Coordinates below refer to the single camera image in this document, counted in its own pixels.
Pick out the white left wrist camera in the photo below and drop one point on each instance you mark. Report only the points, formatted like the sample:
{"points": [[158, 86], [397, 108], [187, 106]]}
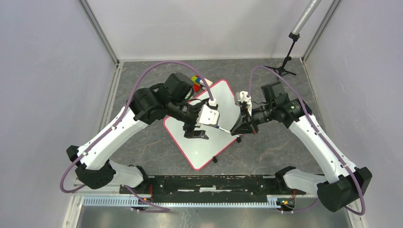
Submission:
{"points": [[208, 114]]}

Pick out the colourful toy block stack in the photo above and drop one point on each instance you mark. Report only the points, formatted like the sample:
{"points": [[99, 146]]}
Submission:
{"points": [[198, 83]]}

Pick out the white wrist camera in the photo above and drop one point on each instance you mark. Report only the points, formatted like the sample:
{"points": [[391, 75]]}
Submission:
{"points": [[208, 114], [243, 97]]}

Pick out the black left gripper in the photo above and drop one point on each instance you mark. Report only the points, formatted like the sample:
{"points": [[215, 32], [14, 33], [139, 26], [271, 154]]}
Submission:
{"points": [[190, 132]]}

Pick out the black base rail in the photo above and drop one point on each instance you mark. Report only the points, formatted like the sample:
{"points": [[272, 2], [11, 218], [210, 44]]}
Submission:
{"points": [[213, 188]]}

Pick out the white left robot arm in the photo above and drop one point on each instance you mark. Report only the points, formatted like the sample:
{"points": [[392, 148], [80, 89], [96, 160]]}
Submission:
{"points": [[92, 160]]}

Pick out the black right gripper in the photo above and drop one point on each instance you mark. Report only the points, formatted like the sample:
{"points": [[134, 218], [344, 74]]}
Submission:
{"points": [[245, 123]]}

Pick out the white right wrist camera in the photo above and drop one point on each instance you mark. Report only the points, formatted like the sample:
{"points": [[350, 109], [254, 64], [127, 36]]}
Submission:
{"points": [[243, 97]]}

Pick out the blue white marker pen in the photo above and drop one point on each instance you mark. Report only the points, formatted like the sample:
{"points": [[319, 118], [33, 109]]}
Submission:
{"points": [[222, 129]]}

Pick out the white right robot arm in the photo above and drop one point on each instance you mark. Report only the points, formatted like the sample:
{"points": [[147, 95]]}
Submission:
{"points": [[342, 181]]}

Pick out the white board with pink rim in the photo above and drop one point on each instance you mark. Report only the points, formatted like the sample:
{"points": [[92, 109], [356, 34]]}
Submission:
{"points": [[199, 152]]}

